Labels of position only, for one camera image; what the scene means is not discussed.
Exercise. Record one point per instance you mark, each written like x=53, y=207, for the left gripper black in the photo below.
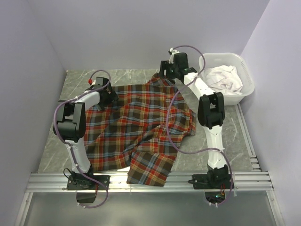
x=112, y=98

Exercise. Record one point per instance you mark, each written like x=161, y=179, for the black box under rail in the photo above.
x=86, y=197

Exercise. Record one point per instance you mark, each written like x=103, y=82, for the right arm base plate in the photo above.
x=203, y=182

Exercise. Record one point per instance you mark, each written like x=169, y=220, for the white shirt in basket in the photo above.
x=224, y=79

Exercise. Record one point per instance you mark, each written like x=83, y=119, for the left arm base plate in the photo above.
x=79, y=182

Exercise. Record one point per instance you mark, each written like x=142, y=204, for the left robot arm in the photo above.
x=70, y=120

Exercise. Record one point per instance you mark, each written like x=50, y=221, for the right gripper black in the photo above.
x=164, y=66

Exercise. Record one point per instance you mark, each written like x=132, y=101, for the plaid long sleeve shirt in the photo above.
x=141, y=131

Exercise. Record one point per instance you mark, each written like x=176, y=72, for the aluminium rail frame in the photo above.
x=253, y=202

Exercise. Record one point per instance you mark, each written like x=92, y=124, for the white plastic basket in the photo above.
x=218, y=59

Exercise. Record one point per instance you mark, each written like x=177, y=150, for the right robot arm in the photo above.
x=211, y=114

